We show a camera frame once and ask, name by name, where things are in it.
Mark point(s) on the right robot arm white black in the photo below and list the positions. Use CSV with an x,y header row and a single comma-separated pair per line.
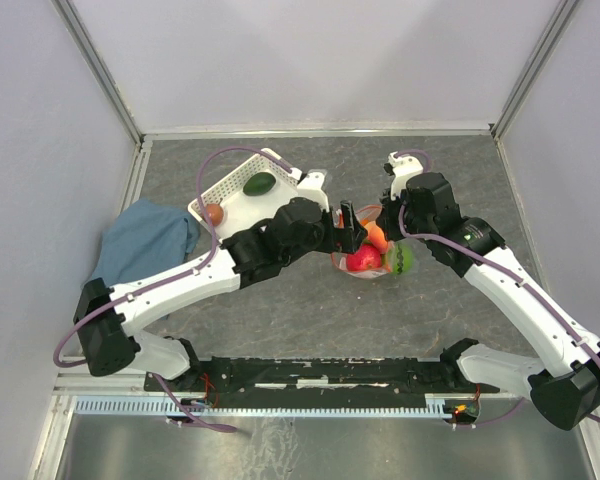
x,y
562,379

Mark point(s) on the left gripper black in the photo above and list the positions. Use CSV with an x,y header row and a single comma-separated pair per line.
x,y
347,239

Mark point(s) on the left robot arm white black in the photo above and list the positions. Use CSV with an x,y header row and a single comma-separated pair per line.
x,y
111,321

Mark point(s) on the dark green avocado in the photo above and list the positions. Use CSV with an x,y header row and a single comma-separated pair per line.
x,y
259,184

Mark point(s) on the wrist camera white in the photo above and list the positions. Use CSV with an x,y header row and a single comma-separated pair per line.
x,y
403,165
311,187

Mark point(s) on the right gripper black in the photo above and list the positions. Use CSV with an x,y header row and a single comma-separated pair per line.
x,y
384,218

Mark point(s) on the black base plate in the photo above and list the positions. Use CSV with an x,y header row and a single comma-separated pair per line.
x,y
319,382

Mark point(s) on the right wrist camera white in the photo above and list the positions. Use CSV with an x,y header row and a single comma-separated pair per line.
x,y
403,165

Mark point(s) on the pink yellow peach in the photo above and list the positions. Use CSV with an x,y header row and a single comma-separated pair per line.
x,y
376,237

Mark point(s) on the blue cloth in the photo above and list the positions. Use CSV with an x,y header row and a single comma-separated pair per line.
x,y
144,240

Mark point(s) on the white perforated plastic basket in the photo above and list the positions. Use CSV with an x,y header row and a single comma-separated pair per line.
x,y
241,211

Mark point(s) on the green mini watermelon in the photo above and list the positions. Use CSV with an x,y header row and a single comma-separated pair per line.
x,y
399,258

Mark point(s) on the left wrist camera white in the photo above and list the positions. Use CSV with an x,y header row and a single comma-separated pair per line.
x,y
311,187

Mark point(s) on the brown kiwi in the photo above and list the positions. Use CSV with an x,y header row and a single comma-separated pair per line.
x,y
215,213

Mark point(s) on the clear zip top bag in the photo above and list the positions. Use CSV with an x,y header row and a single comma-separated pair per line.
x,y
338,259

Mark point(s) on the light blue cable duct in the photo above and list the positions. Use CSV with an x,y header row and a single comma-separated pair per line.
x,y
428,406

